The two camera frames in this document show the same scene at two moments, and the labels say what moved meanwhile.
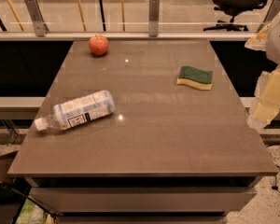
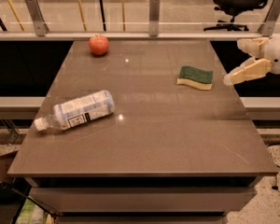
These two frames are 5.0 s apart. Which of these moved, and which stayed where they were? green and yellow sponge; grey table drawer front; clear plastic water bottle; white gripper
Moved: white gripper
Stayed: grey table drawer front; green and yellow sponge; clear plastic water bottle
